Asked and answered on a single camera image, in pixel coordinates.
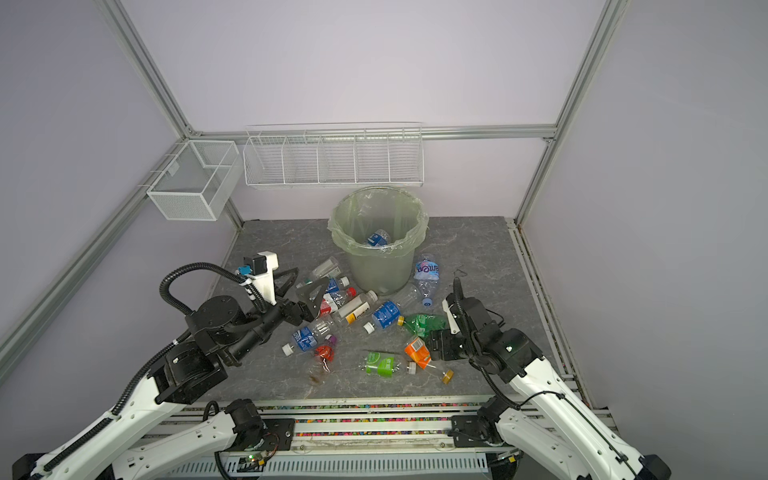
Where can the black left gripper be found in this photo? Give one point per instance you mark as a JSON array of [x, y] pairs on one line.
[[306, 309]]

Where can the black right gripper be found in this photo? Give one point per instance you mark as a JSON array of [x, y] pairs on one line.
[[435, 344]]

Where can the green crushed plastic bottle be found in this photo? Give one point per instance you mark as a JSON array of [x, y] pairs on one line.
[[422, 324]]

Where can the blue label bottle white cap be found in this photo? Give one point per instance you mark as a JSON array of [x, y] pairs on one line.
[[393, 310]]

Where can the green label clear bottle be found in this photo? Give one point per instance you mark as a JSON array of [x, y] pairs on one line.
[[386, 365]]

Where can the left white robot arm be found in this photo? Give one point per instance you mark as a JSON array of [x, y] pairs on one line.
[[218, 335]]

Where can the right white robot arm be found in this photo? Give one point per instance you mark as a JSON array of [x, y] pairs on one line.
[[549, 423]]

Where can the green lined mesh waste bin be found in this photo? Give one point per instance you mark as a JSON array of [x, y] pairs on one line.
[[384, 270]]

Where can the red label clear bottle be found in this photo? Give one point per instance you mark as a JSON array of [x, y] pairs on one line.
[[332, 301]]

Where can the orange label bottle yellow cap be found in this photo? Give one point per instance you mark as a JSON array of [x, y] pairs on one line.
[[417, 350]]

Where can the blue label bottle back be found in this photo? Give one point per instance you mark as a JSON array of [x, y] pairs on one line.
[[309, 338]]

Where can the clear square bottle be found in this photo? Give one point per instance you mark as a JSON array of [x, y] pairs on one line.
[[328, 268]]

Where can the red label small bottle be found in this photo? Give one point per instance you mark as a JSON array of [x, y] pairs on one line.
[[321, 362]]

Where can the clear bottle blue pink label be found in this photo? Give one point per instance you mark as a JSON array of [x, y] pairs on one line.
[[427, 277]]

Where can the small white mesh basket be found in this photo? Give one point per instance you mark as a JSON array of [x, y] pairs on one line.
[[198, 181]]

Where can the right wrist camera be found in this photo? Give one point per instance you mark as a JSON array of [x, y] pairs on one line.
[[452, 322]]

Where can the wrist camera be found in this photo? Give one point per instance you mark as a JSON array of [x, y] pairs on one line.
[[452, 322], [258, 274]]

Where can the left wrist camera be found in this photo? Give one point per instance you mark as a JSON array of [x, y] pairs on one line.
[[258, 274]]

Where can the long white wire shelf basket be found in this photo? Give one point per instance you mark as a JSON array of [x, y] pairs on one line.
[[334, 154]]

